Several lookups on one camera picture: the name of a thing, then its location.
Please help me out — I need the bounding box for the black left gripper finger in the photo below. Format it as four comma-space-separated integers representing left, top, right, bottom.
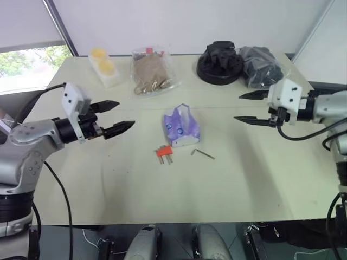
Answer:
91, 100, 121, 115
103, 120, 136, 140

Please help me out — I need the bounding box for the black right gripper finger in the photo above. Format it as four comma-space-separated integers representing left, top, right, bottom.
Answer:
238, 90, 269, 101
233, 115, 272, 127

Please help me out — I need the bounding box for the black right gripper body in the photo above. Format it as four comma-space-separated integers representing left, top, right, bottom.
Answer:
268, 106, 288, 128

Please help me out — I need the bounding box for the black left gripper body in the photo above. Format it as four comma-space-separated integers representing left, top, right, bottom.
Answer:
78, 103, 105, 141

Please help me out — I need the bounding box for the red plastic block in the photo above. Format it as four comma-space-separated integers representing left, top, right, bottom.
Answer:
156, 145, 174, 157

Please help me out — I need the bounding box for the metal hex key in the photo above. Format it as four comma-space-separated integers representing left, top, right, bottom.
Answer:
190, 148, 216, 161

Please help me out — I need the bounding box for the white foam tray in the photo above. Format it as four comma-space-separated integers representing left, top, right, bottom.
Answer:
88, 48, 121, 89

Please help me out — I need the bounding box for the clear bag with black contents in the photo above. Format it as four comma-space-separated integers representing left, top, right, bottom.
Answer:
237, 45, 291, 89

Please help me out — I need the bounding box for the yellow round cup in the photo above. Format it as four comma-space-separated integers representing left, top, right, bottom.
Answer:
91, 48, 108, 60
98, 60, 116, 76

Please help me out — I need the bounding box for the black round base with clutter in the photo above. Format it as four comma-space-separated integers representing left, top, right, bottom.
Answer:
196, 40, 244, 87

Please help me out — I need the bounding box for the clear bag with brown contents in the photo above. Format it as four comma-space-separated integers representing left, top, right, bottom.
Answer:
130, 44, 183, 99

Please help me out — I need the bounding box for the purple tissue pack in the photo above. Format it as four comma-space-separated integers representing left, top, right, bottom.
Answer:
162, 103, 202, 148

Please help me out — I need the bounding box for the white roller blind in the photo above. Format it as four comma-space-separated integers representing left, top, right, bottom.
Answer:
0, 0, 65, 49

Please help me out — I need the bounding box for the grey robot leg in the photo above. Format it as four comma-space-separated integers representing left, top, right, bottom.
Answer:
124, 225, 164, 260

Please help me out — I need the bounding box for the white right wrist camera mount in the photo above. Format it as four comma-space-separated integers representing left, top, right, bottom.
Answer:
267, 78, 303, 126

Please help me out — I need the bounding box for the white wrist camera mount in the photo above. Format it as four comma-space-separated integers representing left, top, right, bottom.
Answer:
267, 78, 303, 126
61, 82, 92, 145

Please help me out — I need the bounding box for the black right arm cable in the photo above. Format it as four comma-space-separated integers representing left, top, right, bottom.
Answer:
276, 108, 347, 142

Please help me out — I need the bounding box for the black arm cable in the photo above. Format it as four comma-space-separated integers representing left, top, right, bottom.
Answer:
12, 83, 67, 126
276, 108, 347, 142

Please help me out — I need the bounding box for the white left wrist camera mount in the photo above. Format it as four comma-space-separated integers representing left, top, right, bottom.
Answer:
61, 82, 92, 145

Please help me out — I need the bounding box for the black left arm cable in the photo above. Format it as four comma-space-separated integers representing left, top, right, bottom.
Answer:
12, 83, 67, 126

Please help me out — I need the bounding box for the black lower left body cable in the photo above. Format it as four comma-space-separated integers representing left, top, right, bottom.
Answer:
43, 160, 74, 260

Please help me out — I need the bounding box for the black body cable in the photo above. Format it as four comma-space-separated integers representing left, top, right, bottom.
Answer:
43, 160, 74, 260
324, 191, 343, 260

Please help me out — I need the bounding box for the dark window frame bar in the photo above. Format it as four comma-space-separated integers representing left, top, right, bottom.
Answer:
42, 0, 79, 58

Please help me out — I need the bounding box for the black lower right body cable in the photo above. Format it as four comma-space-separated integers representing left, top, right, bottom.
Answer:
324, 191, 343, 260

